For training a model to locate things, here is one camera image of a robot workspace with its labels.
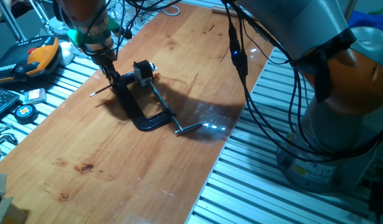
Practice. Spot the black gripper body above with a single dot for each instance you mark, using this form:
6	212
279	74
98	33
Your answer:
102	57

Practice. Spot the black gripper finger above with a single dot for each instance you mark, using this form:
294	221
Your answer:
106	74
115	74

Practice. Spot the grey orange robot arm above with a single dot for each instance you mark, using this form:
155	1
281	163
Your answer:
303	25

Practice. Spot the silver elbow pipe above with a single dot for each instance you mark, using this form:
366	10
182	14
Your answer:
4	138

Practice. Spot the green gripper mounting adapter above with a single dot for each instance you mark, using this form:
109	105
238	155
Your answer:
77	35

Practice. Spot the white plastic bottle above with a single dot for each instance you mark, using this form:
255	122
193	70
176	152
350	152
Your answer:
66	53

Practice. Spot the black C-clamp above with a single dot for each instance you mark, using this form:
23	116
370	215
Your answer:
132	109

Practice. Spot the orange black teach pendant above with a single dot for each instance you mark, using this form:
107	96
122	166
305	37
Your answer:
38	59

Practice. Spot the black filament spool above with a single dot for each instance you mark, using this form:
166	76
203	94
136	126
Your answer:
55	12

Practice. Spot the small card box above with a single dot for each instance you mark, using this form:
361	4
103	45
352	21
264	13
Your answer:
35	96

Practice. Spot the glossy wooden board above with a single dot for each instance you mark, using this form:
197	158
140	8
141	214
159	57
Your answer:
85	149

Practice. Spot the round black tape measure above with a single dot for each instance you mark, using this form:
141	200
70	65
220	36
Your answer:
25	113

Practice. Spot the grey metal bar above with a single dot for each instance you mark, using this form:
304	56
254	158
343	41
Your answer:
10	21

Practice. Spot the black keyboard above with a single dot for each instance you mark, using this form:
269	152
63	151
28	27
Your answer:
2	101

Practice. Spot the silver metal fitting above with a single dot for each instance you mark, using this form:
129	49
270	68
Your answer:
1	128

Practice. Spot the wooden foot bar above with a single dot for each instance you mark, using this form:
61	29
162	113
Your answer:
222	11

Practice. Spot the cardboard block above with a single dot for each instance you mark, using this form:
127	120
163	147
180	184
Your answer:
7	213

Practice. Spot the blue plastic bag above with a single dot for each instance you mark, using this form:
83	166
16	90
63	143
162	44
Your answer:
371	20

